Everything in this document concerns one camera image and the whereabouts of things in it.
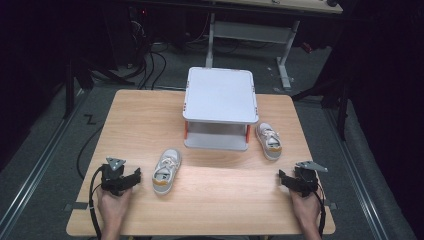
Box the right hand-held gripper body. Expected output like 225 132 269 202
291 160 329 198

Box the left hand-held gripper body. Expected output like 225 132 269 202
99 157 132 197

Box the white and grey small sneaker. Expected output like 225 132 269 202
151 148 183 196
254 122 283 162

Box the white two-tier shoe rack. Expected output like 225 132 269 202
182 66 260 153

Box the person's right hand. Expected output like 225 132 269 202
289 188 324 225

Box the dark metal stand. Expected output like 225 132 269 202
61 56 134 120
290 76 354 142

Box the white-legged background desk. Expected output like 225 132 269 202
203 0 344 92

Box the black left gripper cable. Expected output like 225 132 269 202
87 165 104 240

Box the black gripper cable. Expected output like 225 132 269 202
313 181 328 238
87 165 104 240

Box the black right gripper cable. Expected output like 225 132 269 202
313 181 328 238

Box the black floor cable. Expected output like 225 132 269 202
76 124 105 181

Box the metal floor rail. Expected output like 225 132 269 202
325 107 391 240
0 89 90 236

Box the bundle of black cables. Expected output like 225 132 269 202
128 19 168 91

